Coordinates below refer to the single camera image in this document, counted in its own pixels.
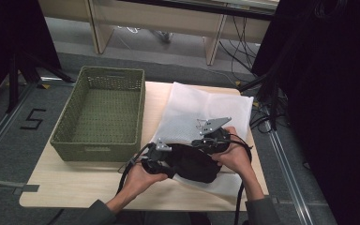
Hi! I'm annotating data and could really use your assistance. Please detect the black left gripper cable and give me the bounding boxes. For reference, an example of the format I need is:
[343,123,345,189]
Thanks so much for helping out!
[116,142,155,197]

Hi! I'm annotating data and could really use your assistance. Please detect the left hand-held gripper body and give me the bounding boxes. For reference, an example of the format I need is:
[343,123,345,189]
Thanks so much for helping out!
[142,139,176,179]

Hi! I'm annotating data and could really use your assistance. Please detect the green woven basket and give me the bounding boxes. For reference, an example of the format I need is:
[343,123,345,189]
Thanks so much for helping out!
[50,65,146,163]

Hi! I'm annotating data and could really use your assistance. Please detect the metal floor rail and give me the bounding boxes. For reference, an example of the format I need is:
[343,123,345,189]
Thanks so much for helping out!
[266,128,316,225]
[0,83,37,170]

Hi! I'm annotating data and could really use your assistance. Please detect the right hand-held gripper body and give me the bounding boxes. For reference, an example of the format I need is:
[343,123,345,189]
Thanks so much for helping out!
[196,116,233,155]

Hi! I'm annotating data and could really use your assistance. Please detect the light wooden desk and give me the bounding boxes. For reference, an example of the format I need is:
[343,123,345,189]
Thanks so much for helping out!
[37,0,279,67]

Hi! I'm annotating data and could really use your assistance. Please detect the black cloth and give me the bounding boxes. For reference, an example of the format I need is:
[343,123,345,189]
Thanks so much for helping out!
[164,142,223,185]

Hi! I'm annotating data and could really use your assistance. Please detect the black curtain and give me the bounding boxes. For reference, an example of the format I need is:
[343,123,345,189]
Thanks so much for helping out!
[251,0,360,225]
[0,0,62,109]

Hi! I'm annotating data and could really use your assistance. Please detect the person's right hand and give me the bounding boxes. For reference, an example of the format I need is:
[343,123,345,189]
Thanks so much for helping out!
[211,126,253,176]

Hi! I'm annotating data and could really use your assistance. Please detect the black floor cables bundle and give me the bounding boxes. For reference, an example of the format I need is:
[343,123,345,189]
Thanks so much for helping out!
[217,14,263,83]

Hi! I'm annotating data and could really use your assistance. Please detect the person's left hand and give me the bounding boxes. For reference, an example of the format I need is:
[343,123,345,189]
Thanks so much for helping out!
[127,161,169,197]

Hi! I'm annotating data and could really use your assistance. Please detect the black metal stand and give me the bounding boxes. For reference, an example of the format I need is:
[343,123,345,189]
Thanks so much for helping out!
[237,69,283,132]
[5,50,76,114]

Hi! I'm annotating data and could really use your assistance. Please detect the white mesh laundry bag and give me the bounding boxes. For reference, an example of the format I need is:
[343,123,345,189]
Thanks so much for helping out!
[149,82,255,200]

